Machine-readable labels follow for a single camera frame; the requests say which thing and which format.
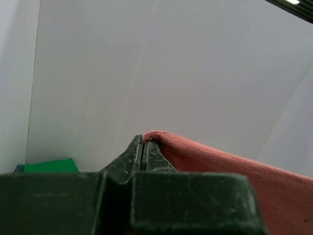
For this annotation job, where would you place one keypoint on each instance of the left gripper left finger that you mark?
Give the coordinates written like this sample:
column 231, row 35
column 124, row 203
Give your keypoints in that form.
column 122, row 167

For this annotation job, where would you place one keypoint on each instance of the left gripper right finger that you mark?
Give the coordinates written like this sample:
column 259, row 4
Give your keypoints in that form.
column 153, row 160

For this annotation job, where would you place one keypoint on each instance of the green folded t-shirt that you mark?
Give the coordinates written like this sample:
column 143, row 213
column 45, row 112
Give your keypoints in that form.
column 56, row 166

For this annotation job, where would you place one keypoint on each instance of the blue folded t-shirt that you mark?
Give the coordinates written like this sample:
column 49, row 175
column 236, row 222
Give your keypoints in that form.
column 19, row 169

